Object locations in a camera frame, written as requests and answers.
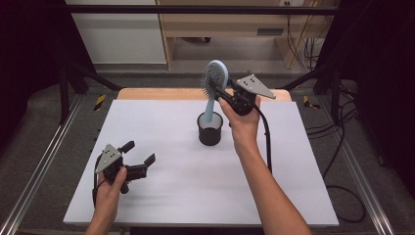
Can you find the light blue hairbrush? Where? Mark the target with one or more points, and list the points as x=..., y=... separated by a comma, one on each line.
x=215, y=76

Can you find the wooden desk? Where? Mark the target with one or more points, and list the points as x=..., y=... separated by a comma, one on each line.
x=228, y=24

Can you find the person's left hand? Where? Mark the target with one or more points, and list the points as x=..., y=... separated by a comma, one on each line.
x=111, y=196

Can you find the person's right hand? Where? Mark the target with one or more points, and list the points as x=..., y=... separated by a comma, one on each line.
x=243, y=125

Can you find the black metal crossbar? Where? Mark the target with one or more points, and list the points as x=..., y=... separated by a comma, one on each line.
x=195, y=9

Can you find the black curtain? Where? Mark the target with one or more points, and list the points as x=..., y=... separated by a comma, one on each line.
x=29, y=49
x=385, y=65

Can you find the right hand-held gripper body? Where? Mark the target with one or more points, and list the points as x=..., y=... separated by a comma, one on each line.
x=248, y=93

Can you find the wooden table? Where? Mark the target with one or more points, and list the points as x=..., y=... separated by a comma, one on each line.
x=156, y=94

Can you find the white cabinet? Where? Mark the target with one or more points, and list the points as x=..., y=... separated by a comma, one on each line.
x=120, y=39

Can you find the white table board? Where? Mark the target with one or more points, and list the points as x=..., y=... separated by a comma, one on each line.
x=182, y=189

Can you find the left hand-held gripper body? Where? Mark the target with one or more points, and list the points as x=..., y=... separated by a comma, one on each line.
x=112, y=166

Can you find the black mesh cup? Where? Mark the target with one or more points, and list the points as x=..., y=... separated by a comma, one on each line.
x=209, y=133

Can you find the black metal stand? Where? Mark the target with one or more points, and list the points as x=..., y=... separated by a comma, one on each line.
x=335, y=98
x=64, y=94

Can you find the aluminium rail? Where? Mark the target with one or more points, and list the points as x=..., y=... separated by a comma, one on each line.
x=39, y=166
x=362, y=182

